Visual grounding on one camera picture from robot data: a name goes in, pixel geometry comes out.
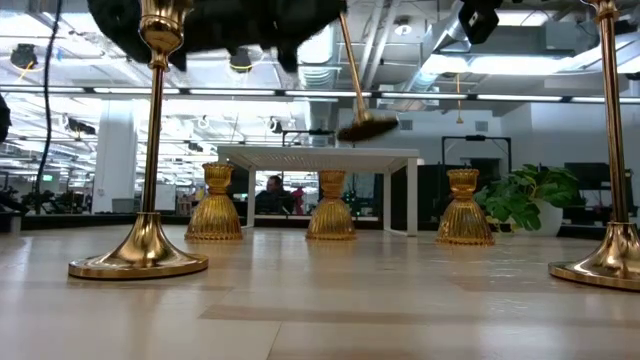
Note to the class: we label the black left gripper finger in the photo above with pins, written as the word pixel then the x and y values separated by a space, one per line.
pixel 300 20

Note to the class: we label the amber ribbed glass candle holder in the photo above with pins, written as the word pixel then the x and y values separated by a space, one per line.
pixel 214 220
pixel 331 220
pixel 464 225

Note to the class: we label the medium gold candlestick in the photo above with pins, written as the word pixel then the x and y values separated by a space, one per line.
pixel 145 255

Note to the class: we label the tall gold candlestick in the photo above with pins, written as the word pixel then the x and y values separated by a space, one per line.
pixel 620 260

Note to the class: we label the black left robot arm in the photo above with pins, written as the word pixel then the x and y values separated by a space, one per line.
pixel 4 120

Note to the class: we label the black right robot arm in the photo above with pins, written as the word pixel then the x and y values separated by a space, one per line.
pixel 480 20

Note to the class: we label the white perforated metal shelf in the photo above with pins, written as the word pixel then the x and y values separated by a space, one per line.
pixel 320 159

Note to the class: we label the person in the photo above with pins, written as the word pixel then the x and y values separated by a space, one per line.
pixel 274 197

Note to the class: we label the gold hanging pendant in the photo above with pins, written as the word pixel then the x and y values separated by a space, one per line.
pixel 458 117

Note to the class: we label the green leafy plant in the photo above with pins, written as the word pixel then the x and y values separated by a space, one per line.
pixel 520 200

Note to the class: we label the white plant pot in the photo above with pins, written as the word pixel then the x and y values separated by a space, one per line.
pixel 547 220

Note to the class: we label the black monitor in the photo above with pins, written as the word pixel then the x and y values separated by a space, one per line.
pixel 590 175

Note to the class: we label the black metal frame stand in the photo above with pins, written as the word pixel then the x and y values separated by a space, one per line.
pixel 475 137

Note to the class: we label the black aluminium table frame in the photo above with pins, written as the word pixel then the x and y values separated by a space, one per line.
pixel 100 221

